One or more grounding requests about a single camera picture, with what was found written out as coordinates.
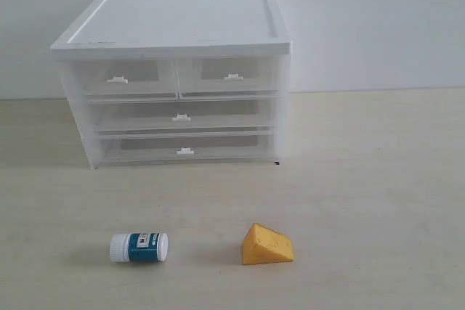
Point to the yellow cheese wedge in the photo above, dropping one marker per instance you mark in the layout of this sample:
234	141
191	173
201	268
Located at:
262	245

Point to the white plastic drawer cabinet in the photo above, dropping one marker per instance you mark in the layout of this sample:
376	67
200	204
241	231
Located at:
170	30

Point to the white blue pill bottle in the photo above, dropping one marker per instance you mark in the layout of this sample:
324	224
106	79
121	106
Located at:
139	247

